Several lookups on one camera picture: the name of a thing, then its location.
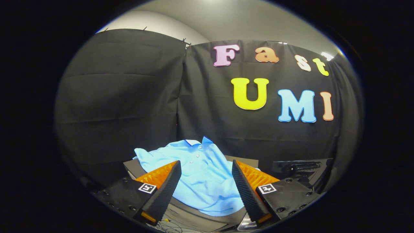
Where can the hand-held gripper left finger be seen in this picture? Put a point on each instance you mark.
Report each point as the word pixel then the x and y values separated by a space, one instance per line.
pixel 165 191

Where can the light blue polo shirt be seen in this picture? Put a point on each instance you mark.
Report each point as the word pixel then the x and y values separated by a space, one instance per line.
pixel 203 181

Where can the grey cabinet with beige doors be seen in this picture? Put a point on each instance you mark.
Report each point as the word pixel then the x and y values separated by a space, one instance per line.
pixel 202 221

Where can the ceiling light panel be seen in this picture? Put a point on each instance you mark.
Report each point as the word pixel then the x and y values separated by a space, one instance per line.
pixel 327 56

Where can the black backdrop cloth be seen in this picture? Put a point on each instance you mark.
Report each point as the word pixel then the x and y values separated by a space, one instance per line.
pixel 129 97

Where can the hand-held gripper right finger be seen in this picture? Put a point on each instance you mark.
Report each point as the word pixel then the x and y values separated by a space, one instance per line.
pixel 247 191

